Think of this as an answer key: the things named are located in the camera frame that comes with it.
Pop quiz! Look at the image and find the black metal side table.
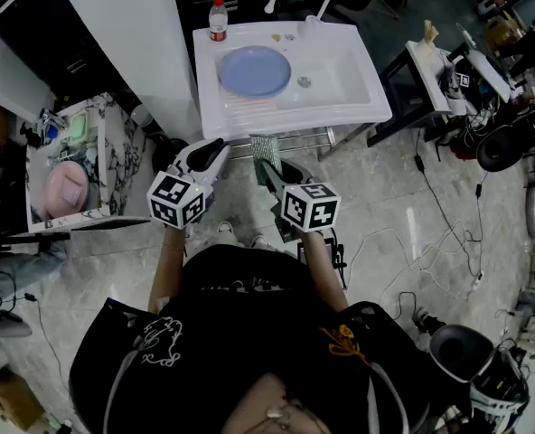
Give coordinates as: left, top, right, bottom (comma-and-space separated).
366, 47, 454, 148

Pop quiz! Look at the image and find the large blue plate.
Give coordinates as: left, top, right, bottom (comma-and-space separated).
218, 45, 293, 99

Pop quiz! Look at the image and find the black round trash bin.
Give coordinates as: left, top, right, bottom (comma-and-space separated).
152, 137, 190, 175

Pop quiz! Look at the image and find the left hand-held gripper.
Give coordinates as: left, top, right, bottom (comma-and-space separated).
147, 137, 231, 231

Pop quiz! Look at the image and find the white cabinet panel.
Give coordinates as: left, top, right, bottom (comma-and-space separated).
52, 0, 201, 144

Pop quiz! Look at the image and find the metal sink stand rail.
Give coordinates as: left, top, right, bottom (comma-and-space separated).
226, 127, 336, 160

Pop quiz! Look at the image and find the chrome tap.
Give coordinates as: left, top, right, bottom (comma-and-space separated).
39, 108, 68, 130

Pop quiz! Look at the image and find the white ceramic sink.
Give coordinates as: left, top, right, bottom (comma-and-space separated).
192, 20, 393, 141

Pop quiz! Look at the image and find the white tray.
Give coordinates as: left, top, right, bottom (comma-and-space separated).
405, 40, 454, 113

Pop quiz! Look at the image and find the clear bottle with red cap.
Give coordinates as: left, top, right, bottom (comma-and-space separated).
208, 0, 230, 43

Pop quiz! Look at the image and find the person's left forearm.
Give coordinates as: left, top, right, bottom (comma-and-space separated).
147, 226, 190, 314

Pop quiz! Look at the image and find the marble pattern sink cabinet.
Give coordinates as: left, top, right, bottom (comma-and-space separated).
25, 91, 149, 234

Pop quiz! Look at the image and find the white cable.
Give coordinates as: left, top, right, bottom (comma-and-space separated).
348, 205, 485, 302

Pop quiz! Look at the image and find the green soap dish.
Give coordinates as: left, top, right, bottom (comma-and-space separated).
70, 111, 89, 143

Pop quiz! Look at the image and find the small screen device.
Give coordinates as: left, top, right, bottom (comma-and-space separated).
296, 237, 348, 288

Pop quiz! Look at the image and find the black cabinet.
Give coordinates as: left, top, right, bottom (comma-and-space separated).
0, 0, 128, 103

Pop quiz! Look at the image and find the green scrubbing sponge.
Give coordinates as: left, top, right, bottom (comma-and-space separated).
250, 134, 283, 187

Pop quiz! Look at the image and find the pink basin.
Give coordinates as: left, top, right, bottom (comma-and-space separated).
43, 160, 90, 220

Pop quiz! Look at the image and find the person's right forearm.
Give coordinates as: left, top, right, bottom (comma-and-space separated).
298, 229, 350, 314

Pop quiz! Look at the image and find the white counter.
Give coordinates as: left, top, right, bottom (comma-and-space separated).
0, 0, 54, 112

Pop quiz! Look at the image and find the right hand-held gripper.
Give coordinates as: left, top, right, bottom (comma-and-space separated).
259, 158, 343, 244

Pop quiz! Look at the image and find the white and black helmet device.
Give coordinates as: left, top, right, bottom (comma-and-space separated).
429, 323, 530, 434

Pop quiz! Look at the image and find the person's black printed shirt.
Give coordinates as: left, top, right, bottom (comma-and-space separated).
68, 244, 431, 434

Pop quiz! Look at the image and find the black cable with adapter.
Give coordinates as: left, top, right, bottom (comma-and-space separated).
414, 128, 485, 279

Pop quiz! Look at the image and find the cardboard box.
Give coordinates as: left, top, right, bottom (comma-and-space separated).
0, 368, 45, 431

